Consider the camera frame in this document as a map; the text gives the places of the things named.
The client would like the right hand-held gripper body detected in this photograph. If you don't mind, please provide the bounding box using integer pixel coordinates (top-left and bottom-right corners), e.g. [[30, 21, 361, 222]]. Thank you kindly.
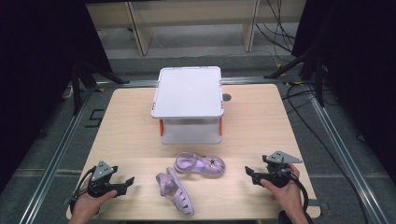
[[251, 150, 304, 189]]

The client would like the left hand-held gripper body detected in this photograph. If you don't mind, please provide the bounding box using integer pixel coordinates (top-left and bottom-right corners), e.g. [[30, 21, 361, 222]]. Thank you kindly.
[[87, 160, 128, 199]]

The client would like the person's right hand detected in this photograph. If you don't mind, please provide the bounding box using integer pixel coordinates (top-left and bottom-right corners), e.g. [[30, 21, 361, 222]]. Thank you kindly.
[[259, 163, 308, 219]]

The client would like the person's left hand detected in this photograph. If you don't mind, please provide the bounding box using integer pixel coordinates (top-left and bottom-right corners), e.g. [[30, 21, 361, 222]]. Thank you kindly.
[[68, 176, 119, 224]]

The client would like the purple sandal with star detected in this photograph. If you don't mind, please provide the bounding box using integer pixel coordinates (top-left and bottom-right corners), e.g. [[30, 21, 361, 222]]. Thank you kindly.
[[174, 151, 226, 179]]

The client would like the black tripod stand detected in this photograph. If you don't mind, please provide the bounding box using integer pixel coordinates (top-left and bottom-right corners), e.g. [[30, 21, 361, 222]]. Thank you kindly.
[[263, 46, 327, 108], [70, 60, 131, 117]]

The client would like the white lidded storage box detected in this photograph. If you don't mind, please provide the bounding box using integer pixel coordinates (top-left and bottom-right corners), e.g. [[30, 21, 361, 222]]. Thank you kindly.
[[150, 65, 225, 146]]

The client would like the black curtain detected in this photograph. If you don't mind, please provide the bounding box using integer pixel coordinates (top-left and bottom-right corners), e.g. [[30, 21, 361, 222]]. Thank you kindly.
[[0, 0, 114, 194], [291, 0, 396, 185]]

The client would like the light wooden shelf unit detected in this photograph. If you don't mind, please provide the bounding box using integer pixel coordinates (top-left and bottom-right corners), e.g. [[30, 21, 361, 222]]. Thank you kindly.
[[85, 0, 308, 57]]

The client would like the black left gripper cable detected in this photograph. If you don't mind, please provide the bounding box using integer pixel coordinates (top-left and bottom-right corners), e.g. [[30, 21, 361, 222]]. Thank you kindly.
[[70, 166, 98, 216]]

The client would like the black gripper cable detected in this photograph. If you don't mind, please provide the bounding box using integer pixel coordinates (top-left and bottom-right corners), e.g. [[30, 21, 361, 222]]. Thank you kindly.
[[277, 173, 310, 224], [70, 166, 98, 216]]

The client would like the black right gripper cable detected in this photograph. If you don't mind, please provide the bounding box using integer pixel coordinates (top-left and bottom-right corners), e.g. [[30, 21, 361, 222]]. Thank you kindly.
[[277, 173, 310, 224]]

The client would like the purple strappy sandal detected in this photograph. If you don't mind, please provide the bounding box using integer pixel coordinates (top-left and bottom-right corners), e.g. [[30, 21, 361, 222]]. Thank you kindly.
[[155, 166, 196, 217]]

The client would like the aluminium floor rail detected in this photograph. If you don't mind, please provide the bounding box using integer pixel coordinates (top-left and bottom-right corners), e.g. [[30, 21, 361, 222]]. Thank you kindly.
[[307, 95, 394, 224], [18, 88, 95, 224], [95, 76, 291, 88]]

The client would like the long black floor cable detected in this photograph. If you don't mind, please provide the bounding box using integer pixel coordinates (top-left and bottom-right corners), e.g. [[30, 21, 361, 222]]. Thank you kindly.
[[280, 83, 372, 224]]

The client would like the bundle of black floor cables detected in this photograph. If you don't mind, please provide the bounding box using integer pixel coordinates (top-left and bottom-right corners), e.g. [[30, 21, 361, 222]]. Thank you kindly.
[[254, 0, 297, 63]]

